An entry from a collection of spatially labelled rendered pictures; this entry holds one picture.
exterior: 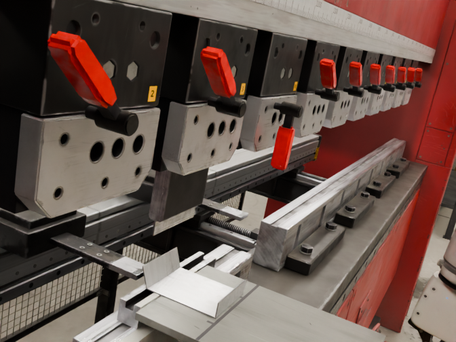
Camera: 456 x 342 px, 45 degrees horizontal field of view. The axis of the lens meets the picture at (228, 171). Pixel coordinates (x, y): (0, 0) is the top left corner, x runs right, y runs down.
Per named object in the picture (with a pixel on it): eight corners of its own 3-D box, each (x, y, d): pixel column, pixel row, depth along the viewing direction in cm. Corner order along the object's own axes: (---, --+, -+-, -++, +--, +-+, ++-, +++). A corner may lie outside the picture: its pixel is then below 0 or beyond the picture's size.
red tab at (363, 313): (360, 330, 162) (366, 310, 160) (353, 328, 163) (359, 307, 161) (370, 311, 175) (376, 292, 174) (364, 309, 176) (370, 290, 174)
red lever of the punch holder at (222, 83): (229, 46, 51) (248, 108, 59) (191, 38, 53) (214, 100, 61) (220, 61, 50) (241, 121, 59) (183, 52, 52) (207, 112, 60)
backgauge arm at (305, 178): (333, 218, 198) (342, 182, 194) (182, 170, 222) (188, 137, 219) (338, 214, 205) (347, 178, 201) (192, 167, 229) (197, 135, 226)
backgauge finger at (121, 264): (115, 300, 68) (120, 264, 67) (-32, 234, 78) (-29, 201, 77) (165, 270, 79) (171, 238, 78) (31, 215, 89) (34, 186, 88)
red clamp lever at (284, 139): (285, 172, 78) (300, 106, 76) (259, 165, 80) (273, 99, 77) (289, 170, 80) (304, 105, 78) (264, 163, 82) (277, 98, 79)
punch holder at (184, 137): (175, 178, 57) (203, 18, 53) (110, 157, 61) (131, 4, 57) (235, 159, 71) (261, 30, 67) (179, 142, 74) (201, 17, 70)
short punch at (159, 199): (159, 238, 66) (172, 163, 63) (145, 233, 66) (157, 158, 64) (199, 219, 75) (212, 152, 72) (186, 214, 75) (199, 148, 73)
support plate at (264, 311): (351, 421, 54) (353, 412, 54) (134, 319, 64) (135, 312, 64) (384, 342, 70) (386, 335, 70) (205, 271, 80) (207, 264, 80)
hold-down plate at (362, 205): (352, 229, 148) (355, 218, 148) (333, 222, 151) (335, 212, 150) (373, 205, 175) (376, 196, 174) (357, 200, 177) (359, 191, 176)
